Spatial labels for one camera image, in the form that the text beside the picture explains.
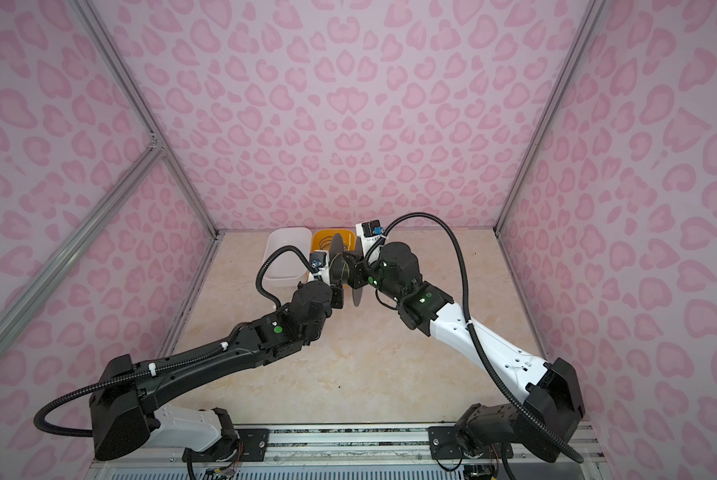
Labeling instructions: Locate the aluminium frame post right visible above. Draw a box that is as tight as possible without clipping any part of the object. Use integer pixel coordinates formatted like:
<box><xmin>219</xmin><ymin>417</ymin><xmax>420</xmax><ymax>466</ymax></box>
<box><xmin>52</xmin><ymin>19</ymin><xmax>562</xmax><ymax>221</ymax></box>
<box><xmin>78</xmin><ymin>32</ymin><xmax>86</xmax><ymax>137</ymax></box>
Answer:
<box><xmin>494</xmin><ymin>0</ymin><xmax>611</xmax><ymax>239</ymax></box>

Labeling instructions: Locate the aluminium diagonal frame bar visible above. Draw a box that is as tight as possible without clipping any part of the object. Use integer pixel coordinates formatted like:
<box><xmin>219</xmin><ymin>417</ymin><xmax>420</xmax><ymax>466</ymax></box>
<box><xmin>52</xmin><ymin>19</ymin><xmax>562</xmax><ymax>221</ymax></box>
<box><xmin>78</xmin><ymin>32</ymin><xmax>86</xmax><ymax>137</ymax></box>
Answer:
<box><xmin>0</xmin><ymin>141</ymin><xmax>162</xmax><ymax>358</ymax></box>

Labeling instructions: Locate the yellow plastic tray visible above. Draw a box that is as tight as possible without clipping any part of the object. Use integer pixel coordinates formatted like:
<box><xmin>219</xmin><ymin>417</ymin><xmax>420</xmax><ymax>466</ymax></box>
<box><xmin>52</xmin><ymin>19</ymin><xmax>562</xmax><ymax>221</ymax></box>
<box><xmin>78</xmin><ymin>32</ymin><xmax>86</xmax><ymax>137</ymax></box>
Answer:
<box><xmin>310</xmin><ymin>228</ymin><xmax>356</xmax><ymax>252</ymax></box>

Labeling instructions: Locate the dark grey cable spool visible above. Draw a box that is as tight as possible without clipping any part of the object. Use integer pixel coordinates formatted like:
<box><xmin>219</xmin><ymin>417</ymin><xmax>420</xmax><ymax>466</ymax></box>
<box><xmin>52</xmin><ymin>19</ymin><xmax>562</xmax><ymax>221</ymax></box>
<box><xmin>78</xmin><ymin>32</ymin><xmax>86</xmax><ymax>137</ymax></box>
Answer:
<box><xmin>328</xmin><ymin>235</ymin><xmax>363</xmax><ymax>307</ymax></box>

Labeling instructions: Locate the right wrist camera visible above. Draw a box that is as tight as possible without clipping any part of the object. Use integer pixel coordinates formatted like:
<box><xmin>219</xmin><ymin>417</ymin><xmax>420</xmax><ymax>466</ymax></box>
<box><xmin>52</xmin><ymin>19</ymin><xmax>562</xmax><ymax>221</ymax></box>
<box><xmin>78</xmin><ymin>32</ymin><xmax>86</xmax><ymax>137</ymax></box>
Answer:
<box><xmin>354</xmin><ymin>219</ymin><xmax>385</xmax><ymax>263</ymax></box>

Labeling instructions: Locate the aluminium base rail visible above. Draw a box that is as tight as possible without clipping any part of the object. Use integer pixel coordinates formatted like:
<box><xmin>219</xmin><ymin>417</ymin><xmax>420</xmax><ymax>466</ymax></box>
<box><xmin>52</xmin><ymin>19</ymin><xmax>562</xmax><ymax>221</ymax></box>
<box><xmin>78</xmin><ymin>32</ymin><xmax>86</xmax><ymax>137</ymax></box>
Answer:
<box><xmin>86</xmin><ymin>423</ymin><xmax>613</xmax><ymax>479</ymax></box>

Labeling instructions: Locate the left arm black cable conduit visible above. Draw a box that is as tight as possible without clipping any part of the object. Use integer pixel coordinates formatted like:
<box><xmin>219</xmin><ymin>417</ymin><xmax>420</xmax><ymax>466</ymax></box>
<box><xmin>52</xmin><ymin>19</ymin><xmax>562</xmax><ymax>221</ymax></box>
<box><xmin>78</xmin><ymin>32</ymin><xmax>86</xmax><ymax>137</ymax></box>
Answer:
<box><xmin>32</xmin><ymin>244</ymin><xmax>318</xmax><ymax>439</ymax></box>

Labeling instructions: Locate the aluminium frame post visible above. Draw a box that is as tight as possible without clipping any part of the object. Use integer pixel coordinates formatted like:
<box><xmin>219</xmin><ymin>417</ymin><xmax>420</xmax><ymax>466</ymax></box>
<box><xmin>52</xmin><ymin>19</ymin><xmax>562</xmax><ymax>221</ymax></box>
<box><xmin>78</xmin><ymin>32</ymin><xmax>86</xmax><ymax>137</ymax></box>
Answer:
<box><xmin>66</xmin><ymin>0</ymin><xmax>220</xmax><ymax>239</ymax></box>
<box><xmin>494</xmin><ymin>0</ymin><xmax>611</xmax><ymax>239</ymax></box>

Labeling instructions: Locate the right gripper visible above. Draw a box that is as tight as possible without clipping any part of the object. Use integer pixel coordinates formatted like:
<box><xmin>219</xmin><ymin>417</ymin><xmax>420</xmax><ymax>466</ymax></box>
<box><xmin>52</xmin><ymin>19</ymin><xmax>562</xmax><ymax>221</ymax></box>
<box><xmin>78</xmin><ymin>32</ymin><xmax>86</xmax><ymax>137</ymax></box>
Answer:
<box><xmin>341</xmin><ymin>247</ymin><xmax>407</xmax><ymax>302</ymax></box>

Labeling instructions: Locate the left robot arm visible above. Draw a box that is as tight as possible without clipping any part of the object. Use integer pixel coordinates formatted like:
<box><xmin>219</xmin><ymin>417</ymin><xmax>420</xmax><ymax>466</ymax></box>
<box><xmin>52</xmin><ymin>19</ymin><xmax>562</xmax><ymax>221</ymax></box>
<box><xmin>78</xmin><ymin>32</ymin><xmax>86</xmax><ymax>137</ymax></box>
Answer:
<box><xmin>90</xmin><ymin>281</ymin><xmax>332</xmax><ymax>461</ymax></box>

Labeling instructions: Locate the aluminium frame post left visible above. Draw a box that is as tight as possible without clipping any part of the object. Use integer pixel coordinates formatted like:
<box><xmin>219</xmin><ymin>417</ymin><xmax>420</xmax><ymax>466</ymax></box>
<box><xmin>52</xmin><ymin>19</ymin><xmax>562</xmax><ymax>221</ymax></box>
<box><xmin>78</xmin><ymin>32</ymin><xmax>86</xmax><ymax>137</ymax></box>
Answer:
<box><xmin>66</xmin><ymin>0</ymin><xmax>220</xmax><ymax>239</ymax></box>

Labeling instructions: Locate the white plastic tray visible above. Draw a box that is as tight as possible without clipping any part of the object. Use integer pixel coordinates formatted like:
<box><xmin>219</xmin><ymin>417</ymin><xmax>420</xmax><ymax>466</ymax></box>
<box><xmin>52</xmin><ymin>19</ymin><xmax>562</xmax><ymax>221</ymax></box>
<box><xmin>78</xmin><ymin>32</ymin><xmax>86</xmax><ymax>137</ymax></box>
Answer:
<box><xmin>262</xmin><ymin>227</ymin><xmax>312</xmax><ymax>288</ymax></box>

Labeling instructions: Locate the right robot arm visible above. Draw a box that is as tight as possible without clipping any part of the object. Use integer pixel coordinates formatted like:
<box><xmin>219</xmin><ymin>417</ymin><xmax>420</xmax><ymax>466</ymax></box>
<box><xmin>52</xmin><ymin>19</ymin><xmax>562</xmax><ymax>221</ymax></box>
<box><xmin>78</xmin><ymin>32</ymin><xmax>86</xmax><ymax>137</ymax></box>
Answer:
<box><xmin>362</xmin><ymin>236</ymin><xmax>585</xmax><ymax>463</ymax></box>

